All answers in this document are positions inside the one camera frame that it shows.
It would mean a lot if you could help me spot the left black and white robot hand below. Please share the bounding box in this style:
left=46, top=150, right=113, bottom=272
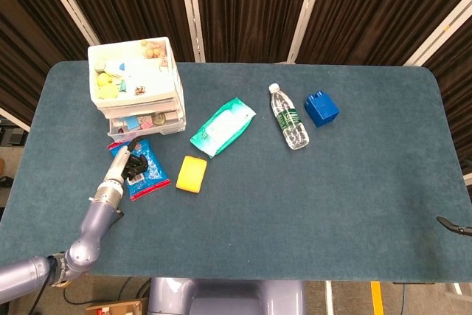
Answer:
left=103, top=136, right=150, bottom=185

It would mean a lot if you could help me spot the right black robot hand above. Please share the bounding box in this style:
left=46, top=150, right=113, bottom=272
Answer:
left=436, top=215, right=472, bottom=238

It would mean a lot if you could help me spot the white plastic drawer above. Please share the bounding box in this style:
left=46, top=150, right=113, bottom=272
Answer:
left=107, top=109, right=187, bottom=143

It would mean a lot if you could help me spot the white plastic drawer organizer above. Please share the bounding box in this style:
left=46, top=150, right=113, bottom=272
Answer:
left=87, top=36, right=187, bottom=134

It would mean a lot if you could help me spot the brown cardboard box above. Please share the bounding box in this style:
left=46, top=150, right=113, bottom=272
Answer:
left=85, top=298, right=149, bottom=315

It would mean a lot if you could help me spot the blue and red snack bag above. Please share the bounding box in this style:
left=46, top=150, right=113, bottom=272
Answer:
left=107, top=139, right=172, bottom=202

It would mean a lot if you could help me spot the yellow sponge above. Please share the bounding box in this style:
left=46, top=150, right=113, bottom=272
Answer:
left=175, top=155, right=208, bottom=194

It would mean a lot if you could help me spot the yellow floor tape strip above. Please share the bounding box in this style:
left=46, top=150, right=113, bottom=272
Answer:
left=370, top=281, right=385, bottom=315

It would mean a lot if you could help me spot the green wet wipes pack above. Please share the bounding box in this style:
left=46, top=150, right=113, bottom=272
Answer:
left=190, top=97, right=257, bottom=159

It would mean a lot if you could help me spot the teal felt table mat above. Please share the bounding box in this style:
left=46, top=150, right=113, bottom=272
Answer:
left=0, top=60, right=472, bottom=282

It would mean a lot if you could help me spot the lavender robot torso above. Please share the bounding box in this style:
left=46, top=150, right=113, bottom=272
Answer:
left=147, top=277, right=307, bottom=315

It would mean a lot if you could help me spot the clear plastic water bottle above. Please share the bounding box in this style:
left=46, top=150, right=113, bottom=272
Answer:
left=268, top=83, right=310, bottom=151

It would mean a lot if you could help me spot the blue toy building block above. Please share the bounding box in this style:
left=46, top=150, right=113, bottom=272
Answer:
left=303, top=90, right=340, bottom=128

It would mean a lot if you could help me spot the dark brown curtain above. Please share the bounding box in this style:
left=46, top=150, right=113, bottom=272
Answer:
left=0, top=0, right=472, bottom=176

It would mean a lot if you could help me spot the black floor cable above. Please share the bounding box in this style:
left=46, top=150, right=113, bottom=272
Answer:
left=63, top=276, right=151, bottom=305

